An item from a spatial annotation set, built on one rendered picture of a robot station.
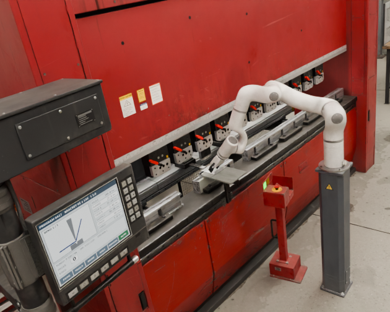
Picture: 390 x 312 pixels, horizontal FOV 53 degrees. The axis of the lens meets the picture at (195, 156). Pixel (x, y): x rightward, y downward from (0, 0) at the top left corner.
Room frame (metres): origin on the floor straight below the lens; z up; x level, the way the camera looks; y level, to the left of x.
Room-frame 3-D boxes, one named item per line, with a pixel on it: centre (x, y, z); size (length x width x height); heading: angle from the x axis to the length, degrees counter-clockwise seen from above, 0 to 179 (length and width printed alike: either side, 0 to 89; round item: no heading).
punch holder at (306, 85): (3.45, -1.08, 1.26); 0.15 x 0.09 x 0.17; 133
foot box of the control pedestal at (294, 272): (2.47, -0.58, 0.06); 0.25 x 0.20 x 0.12; 56
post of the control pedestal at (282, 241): (2.49, -0.55, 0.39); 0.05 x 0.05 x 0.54; 56
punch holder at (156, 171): (2.23, 0.24, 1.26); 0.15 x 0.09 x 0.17; 133
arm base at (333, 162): (2.24, -0.87, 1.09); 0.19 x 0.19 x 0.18
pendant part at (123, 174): (1.31, 0.44, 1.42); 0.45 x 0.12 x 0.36; 138
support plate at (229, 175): (2.41, -0.17, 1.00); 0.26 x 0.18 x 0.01; 43
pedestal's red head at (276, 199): (2.49, -0.55, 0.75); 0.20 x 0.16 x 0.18; 146
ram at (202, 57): (2.96, -0.55, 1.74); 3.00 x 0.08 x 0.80; 133
